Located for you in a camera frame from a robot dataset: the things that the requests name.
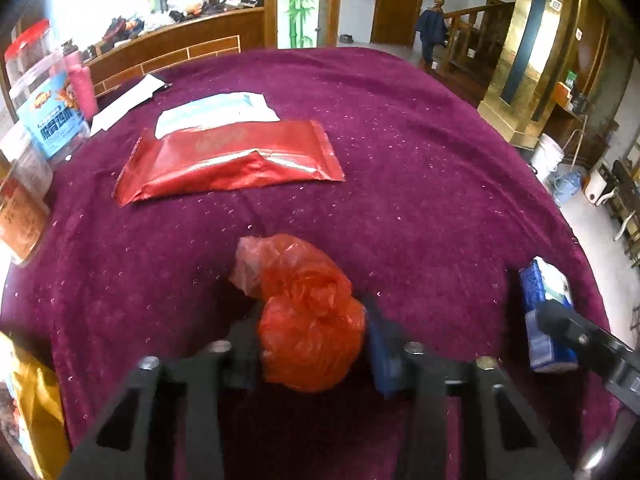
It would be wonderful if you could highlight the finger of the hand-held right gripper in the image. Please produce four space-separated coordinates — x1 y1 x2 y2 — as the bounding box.
535 300 640 409

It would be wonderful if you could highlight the white tray with yellow rim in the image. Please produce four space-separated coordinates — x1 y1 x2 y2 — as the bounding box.
0 332 72 480

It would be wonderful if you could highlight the maroon tablecloth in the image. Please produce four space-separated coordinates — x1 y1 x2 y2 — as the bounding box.
0 46 622 480

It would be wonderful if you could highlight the pink bottle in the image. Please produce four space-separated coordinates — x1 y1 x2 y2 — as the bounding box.
62 49 100 122

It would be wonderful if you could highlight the clear jar with red lid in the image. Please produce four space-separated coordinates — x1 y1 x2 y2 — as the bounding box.
4 19 92 162

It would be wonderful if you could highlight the white appliance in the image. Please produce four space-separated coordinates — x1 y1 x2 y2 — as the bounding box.
584 167 617 206

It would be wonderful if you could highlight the gold column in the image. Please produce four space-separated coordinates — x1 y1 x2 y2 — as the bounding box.
476 0 609 142

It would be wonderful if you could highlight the white floor bucket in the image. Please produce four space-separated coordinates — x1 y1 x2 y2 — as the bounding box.
528 133 566 187

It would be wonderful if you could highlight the plastic jar with orange contents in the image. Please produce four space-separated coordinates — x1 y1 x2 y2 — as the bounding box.
0 119 55 267

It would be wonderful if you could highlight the red foil packet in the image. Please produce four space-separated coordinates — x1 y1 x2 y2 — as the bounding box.
112 120 346 208

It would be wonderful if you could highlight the blue tissue pack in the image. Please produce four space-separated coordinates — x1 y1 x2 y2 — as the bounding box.
518 256 582 374

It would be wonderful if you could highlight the brown wooden door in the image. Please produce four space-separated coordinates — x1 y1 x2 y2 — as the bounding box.
369 0 429 48

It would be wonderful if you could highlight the red plastic bag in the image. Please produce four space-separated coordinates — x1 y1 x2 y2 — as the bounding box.
229 233 367 394

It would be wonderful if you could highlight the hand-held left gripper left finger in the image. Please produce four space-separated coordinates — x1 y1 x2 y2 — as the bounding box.
57 302 264 480

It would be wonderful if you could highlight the wooden stair railing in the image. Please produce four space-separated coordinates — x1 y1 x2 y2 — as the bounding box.
444 2 517 77

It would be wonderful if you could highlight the white paper sheet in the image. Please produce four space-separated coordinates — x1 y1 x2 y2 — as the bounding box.
90 74 167 137

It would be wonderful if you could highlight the wooden counter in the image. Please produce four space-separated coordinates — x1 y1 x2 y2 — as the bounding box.
84 5 266 97

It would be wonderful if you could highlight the green bamboo wall decal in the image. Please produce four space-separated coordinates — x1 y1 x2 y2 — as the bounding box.
287 0 322 49

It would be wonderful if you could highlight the blue and white mask packet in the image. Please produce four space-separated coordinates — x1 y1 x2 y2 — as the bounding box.
154 91 281 139

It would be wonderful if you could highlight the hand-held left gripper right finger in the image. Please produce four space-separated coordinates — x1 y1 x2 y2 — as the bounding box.
361 294 566 480

